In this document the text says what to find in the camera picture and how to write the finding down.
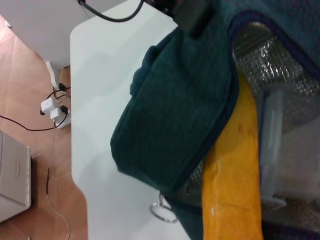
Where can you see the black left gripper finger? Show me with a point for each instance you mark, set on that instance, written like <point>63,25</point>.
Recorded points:
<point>191,17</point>

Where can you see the white charger adapter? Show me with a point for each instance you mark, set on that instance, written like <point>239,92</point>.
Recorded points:
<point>55,115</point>
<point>48,105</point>

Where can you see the white power strip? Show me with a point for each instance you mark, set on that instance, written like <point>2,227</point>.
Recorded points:
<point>63,120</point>

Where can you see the grey cabinet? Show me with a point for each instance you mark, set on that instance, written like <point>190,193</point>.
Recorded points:
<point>13,175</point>

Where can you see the clear plastic lunch box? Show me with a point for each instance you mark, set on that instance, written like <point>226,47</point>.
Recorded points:
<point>287,150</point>

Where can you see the dark teal insulated lunch bag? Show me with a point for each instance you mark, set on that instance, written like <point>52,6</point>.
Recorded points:
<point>180,105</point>

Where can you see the yellow toy banana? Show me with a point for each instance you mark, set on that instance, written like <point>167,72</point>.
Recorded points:
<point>232,175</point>

